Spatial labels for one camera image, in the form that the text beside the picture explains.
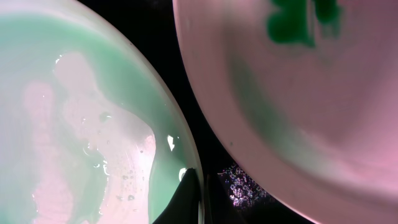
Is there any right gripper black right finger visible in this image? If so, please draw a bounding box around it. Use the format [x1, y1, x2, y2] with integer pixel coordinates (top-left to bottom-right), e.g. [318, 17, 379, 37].
[205, 174, 246, 224]

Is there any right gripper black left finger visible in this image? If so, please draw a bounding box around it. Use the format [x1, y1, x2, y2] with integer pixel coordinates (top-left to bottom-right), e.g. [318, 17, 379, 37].
[153, 168, 201, 224]

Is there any white plate with green stain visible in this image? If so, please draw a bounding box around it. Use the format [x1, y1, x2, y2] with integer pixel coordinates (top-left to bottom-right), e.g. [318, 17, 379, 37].
[1, 1, 204, 223]

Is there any black round serving tray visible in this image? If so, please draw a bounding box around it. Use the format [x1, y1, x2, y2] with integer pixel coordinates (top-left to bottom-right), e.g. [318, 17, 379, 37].
[80, 0, 308, 223]

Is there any white plate front green stain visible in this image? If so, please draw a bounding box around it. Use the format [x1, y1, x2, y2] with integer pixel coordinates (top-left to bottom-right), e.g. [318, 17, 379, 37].
[173, 0, 397, 223]

